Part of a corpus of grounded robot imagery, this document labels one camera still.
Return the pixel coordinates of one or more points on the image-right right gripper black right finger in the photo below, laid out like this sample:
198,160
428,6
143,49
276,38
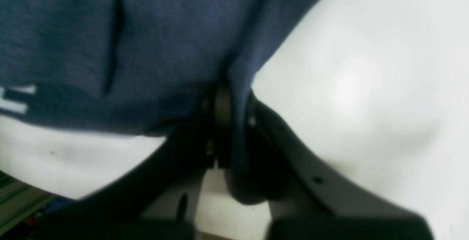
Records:
308,200

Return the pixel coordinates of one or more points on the dark blue T-shirt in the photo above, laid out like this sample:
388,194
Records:
90,87

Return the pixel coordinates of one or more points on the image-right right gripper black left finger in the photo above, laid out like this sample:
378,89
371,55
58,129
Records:
158,199

